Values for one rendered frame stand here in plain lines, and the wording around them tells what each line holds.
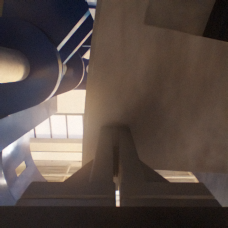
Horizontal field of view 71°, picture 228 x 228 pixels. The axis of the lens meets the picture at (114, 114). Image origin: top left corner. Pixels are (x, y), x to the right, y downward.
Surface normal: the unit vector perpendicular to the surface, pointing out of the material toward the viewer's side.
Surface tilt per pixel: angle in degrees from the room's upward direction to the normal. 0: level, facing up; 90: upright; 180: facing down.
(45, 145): 90
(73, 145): 90
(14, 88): 90
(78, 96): 90
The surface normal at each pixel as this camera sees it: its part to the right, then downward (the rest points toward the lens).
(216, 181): -1.00, -0.03
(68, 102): -0.01, 0.26
